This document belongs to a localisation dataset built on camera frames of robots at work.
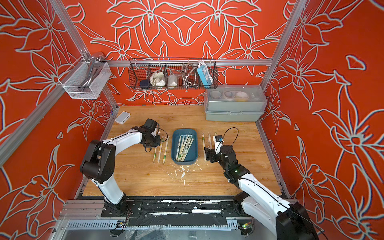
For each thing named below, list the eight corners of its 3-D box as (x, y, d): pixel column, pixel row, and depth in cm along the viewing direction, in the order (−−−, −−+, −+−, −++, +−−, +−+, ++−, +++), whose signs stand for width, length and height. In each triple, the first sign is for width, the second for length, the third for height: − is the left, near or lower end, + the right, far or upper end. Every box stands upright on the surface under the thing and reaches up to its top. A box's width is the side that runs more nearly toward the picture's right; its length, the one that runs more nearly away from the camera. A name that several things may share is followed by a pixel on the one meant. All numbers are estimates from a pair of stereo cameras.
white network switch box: (115, 121, 113) (114, 120, 111) (124, 112, 119) (123, 110, 117) (123, 125, 111) (122, 123, 109) (131, 115, 117) (130, 113, 115)
